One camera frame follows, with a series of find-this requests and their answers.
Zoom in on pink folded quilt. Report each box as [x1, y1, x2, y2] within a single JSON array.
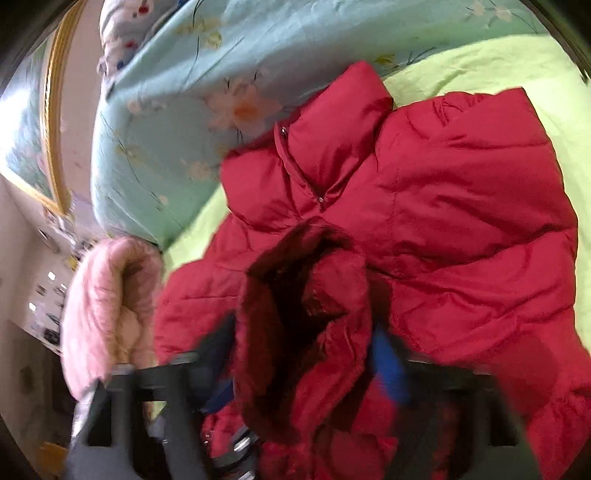
[[60, 236, 164, 407]]

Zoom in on cluttered wall shelf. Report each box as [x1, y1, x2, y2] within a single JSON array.
[[23, 215, 81, 354]]

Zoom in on gold framed landscape painting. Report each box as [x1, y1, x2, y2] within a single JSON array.
[[0, 0, 88, 215]]

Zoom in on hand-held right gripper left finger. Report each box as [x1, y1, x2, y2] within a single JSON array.
[[65, 318, 238, 480]]

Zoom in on light green blanket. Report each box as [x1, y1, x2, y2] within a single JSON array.
[[161, 34, 591, 324]]

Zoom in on cartoon print pillow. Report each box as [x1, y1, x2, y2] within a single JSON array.
[[97, 0, 160, 81]]

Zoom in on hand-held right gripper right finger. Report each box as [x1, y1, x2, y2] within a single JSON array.
[[371, 327, 542, 480]]

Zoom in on teal floral quilt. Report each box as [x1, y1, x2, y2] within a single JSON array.
[[91, 0, 550, 245]]

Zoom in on red quilted puffer jacket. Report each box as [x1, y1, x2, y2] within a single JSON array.
[[152, 60, 591, 480]]

